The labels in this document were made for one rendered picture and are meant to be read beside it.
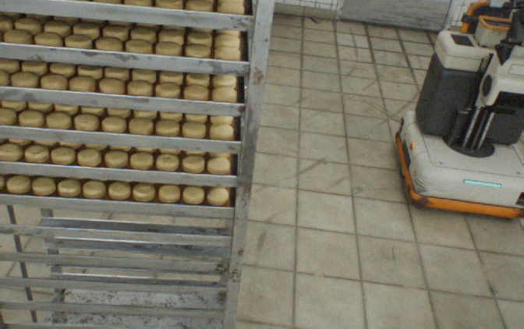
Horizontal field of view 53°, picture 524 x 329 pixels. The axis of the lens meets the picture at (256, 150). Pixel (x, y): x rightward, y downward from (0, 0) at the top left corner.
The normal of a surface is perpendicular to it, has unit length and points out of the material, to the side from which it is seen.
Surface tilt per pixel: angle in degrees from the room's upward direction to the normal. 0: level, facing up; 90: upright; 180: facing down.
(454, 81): 90
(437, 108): 90
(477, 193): 90
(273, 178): 0
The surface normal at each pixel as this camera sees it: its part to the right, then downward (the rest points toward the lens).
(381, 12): -0.08, 0.55
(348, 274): 0.10, -0.82
